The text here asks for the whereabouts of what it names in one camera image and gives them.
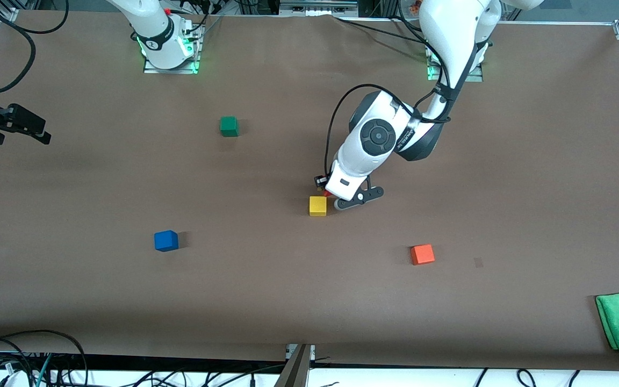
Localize blue wooden block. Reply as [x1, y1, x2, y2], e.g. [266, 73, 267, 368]
[154, 230, 179, 252]

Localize aluminium profile post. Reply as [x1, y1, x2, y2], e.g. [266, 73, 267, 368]
[275, 345, 313, 387]

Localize small silver bracket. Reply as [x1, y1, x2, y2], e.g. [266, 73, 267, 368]
[286, 344, 316, 361]

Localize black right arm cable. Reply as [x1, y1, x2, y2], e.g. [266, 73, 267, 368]
[0, 0, 71, 95]

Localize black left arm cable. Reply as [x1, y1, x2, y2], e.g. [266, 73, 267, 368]
[323, 83, 452, 178]

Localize teal floor cable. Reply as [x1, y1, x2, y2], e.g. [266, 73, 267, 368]
[37, 353, 53, 387]

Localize orange wooden block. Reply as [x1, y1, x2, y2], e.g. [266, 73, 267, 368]
[410, 244, 435, 266]

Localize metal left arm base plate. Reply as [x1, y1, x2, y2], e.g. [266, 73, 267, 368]
[427, 51, 485, 82]

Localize thin black table cable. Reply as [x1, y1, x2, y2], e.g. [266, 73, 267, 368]
[334, 17, 424, 41]

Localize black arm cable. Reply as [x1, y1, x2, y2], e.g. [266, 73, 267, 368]
[0, 0, 71, 95]
[323, 83, 452, 178]

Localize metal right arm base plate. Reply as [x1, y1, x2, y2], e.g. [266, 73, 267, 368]
[143, 24, 200, 75]

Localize black looped floor cable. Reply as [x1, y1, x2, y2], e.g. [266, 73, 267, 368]
[0, 329, 90, 387]

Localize thick black table cable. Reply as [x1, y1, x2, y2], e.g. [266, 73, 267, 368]
[393, 15, 423, 34]

